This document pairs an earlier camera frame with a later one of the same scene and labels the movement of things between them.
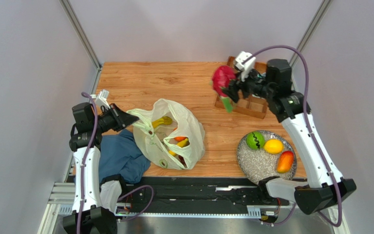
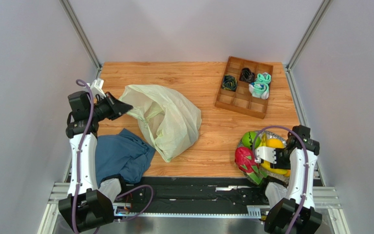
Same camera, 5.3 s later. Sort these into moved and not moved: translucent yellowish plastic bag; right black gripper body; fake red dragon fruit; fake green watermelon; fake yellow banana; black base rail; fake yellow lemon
Moved: fake yellow banana; fake green watermelon; fake red dragon fruit; translucent yellowish plastic bag; right black gripper body
Not moved: fake yellow lemon; black base rail
